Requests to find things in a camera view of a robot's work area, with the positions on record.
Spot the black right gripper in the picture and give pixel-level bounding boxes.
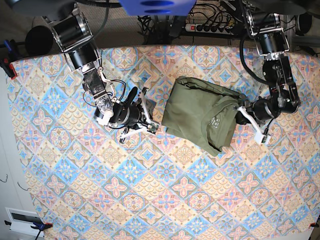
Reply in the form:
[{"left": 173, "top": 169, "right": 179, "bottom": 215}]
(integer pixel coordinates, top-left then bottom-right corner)
[{"left": 136, "top": 98, "right": 157, "bottom": 128}]

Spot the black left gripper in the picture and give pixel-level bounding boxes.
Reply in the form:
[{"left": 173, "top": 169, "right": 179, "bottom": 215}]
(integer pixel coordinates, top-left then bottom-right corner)
[{"left": 234, "top": 99, "right": 257, "bottom": 125}]

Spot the olive green t-shirt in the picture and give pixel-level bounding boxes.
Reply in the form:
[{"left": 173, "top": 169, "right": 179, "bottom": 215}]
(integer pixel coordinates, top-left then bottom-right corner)
[{"left": 161, "top": 76, "right": 246, "bottom": 156}]

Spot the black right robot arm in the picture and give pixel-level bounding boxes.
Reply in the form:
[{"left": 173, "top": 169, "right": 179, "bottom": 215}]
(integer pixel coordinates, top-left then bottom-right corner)
[{"left": 44, "top": 3, "right": 160, "bottom": 133}]

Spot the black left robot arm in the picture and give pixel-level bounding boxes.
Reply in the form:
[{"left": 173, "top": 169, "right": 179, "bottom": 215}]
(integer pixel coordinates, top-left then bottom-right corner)
[{"left": 239, "top": 1, "right": 301, "bottom": 124}]

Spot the colourful patterned tablecloth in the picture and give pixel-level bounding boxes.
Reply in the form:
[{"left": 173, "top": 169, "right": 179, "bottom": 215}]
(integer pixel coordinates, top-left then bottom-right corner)
[{"left": 6, "top": 53, "right": 320, "bottom": 240}]

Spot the white power strip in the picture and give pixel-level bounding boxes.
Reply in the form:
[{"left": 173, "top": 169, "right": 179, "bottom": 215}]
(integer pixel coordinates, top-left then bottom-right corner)
[{"left": 184, "top": 23, "right": 232, "bottom": 34}]

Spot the black cylinder right background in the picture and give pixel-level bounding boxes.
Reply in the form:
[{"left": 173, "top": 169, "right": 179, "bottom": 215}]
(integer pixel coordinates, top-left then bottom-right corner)
[{"left": 297, "top": 13, "right": 312, "bottom": 34}]

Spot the black round stool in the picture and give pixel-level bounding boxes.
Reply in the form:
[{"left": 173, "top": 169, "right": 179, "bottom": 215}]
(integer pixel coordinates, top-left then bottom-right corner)
[{"left": 25, "top": 25, "right": 54, "bottom": 57}]

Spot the orange clamp lower right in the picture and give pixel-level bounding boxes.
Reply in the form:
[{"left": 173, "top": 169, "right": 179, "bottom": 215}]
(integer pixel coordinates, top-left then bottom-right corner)
[{"left": 309, "top": 222, "right": 320, "bottom": 228}]

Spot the blue orange clamp lower left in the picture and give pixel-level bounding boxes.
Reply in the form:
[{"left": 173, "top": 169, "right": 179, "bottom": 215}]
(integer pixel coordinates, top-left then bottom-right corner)
[{"left": 4, "top": 220, "right": 53, "bottom": 239}]

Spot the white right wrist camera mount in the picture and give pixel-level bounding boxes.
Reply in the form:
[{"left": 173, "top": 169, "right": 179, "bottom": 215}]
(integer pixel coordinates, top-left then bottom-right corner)
[{"left": 118, "top": 87, "right": 160, "bottom": 144}]

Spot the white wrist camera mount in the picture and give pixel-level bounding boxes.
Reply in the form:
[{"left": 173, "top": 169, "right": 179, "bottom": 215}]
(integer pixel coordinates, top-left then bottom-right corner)
[
  {"left": 118, "top": 87, "right": 160, "bottom": 144},
  {"left": 251, "top": 119, "right": 274, "bottom": 145}
]

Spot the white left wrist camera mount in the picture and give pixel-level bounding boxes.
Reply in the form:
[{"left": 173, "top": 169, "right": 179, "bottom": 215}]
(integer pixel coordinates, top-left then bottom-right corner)
[{"left": 251, "top": 119, "right": 274, "bottom": 145}]

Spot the white wall outlet box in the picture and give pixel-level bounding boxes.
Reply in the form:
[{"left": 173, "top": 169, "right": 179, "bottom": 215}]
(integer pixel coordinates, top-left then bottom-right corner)
[{"left": 4, "top": 207, "right": 42, "bottom": 237}]

